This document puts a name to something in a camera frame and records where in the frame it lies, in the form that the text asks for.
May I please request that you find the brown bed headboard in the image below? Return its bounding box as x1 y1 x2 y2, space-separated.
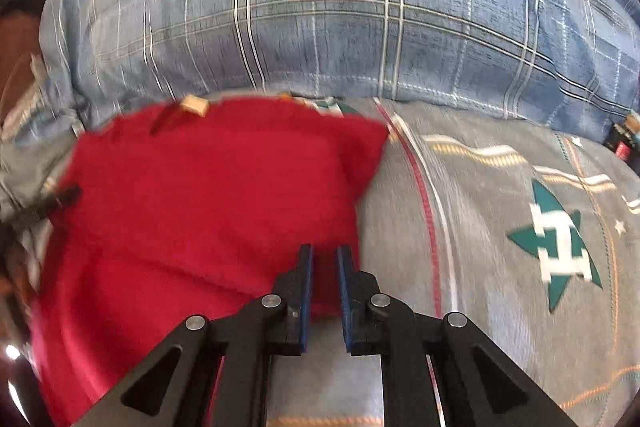
0 14 51 122

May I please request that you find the blue plaid quilt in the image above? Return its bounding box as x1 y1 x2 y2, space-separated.
40 0 640 158

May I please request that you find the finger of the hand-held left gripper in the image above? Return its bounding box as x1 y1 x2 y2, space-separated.
0 186 83 233

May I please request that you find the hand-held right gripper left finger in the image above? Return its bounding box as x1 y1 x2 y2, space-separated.
70 243 315 427

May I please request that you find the small dark box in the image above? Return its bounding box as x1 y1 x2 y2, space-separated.
602 112 640 172

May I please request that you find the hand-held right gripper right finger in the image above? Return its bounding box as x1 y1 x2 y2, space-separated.
336 245 583 427

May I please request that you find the red small garment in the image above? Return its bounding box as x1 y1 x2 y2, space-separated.
30 97 391 427

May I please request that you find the grey printed bed sheet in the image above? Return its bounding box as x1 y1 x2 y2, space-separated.
0 97 640 427

